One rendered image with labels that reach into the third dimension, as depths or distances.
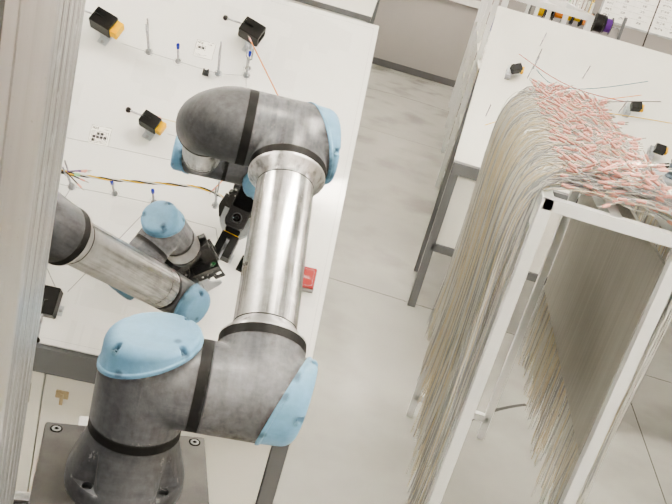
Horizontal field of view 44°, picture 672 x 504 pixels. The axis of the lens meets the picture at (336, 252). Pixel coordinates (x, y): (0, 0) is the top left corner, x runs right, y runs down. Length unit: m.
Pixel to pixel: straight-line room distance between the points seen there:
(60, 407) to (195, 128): 1.01
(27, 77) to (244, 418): 0.59
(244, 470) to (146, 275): 0.81
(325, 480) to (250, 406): 2.20
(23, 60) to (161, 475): 0.68
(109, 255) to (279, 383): 0.44
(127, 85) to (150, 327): 1.21
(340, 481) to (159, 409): 2.25
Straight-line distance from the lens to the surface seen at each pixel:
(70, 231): 1.28
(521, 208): 2.01
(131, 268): 1.40
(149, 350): 0.99
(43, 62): 0.54
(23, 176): 0.56
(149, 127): 2.05
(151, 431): 1.05
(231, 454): 2.09
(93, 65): 2.21
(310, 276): 1.98
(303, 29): 2.28
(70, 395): 2.07
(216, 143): 1.25
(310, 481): 3.19
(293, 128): 1.24
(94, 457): 1.09
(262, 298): 1.09
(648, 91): 5.06
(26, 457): 2.20
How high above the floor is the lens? 1.90
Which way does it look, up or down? 21 degrees down
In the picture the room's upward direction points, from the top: 16 degrees clockwise
